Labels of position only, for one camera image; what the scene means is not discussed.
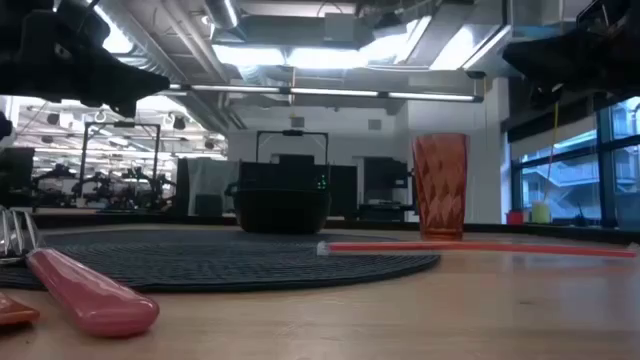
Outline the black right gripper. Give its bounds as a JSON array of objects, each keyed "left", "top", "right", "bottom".
[{"left": 501, "top": 0, "right": 640, "bottom": 110}]

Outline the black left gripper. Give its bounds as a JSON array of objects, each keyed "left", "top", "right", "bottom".
[{"left": 0, "top": 0, "right": 172, "bottom": 119}]

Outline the orange faceted plastic tumbler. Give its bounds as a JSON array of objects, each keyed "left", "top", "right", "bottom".
[{"left": 411, "top": 132, "right": 470, "bottom": 242}]

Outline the red drinking straw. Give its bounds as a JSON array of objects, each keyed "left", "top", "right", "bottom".
[{"left": 316, "top": 240, "right": 639, "bottom": 260}]

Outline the black bowl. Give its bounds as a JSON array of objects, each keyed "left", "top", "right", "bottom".
[{"left": 232, "top": 187, "right": 333, "bottom": 235}]

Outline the pink-handled metal whisk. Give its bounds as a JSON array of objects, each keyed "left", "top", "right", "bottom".
[{"left": 0, "top": 204, "right": 161, "bottom": 338}]

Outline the orange-handled metal spoon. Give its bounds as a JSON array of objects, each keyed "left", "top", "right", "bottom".
[{"left": 0, "top": 291, "right": 41, "bottom": 327}]

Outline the black framed window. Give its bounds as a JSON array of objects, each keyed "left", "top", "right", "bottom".
[{"left": 509, "top": 96, "right": 640, "bottom": 232}]

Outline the white cloth cover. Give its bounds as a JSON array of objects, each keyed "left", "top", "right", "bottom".
[{"left": 186, "top": 156, "right": 240, "bottom": 217}]

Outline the green cup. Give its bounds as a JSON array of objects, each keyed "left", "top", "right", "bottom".
[{"left": 530, "top": 200, "right": 552, "bottom": 225}]

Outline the black monitor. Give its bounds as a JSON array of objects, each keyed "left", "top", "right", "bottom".
[{"left": 363, "top": 156, "right": 410, "bottom": 207}]

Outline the dark round woven placemat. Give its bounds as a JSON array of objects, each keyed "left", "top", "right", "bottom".
[{"left": 0, "top": 228, "right": 442, "bottom": 294}]

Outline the long ceiling light bar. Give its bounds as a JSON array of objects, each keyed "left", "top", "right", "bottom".
[{"left": 167, "top": 83, "right": 484, "bottom": 104}]

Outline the large black portal frame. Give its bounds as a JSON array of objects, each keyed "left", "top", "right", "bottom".
[{"left": 81, "top": 121, "right": 162, "bottom": 202}]

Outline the yellow hanging cable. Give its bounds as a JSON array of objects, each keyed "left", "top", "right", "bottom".
[{"left": 545, "top": 101, "right": 561, "bottom": 202}]

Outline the round silver ventilation duct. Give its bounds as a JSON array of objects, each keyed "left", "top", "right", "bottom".
[{"left": 202, "top": 0, "right": 242, "bottom": 30}]

